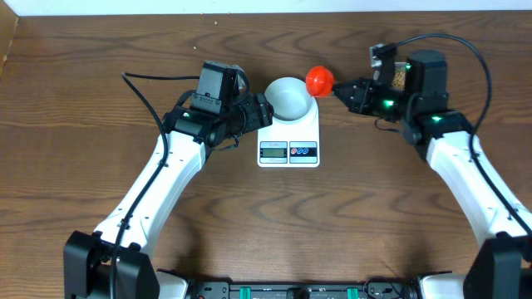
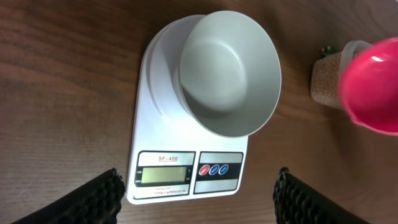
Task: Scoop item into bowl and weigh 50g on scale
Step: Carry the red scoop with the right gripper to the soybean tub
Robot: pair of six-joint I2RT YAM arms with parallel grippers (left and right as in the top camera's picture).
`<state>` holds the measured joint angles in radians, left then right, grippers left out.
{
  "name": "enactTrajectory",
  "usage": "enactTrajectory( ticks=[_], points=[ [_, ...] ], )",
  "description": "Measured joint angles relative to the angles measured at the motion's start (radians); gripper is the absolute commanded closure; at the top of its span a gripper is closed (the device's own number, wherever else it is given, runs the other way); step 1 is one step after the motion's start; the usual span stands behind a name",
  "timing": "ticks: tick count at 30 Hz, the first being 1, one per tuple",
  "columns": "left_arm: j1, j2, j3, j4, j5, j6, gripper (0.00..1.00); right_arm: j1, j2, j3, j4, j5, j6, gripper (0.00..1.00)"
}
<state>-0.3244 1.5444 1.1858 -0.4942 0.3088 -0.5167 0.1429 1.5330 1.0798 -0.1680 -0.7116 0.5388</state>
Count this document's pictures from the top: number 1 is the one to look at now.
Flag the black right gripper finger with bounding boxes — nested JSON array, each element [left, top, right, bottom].
[[332, 79, 366, 93], [333, 89, 362, 112]]

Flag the red plastic measuring scoop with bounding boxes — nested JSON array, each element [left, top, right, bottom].
[[305, 66, 335, 97]]

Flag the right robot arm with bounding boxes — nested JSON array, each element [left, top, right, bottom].
[[332, 44, 531, 298]]

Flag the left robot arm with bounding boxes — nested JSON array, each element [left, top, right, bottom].
[[63, 94, 273, 298]]

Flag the light grey bowl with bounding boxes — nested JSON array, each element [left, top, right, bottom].
[[264, 77, 314, 121]]

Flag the white digital kitchen scale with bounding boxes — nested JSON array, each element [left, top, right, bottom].
[[257, 98, 321, 168]]

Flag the clear plastic container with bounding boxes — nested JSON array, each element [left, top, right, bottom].
[[392, 62, 408, 91]]

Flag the pile of soybeans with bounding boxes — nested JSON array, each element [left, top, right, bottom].
[[392, 69, 406, 90]]

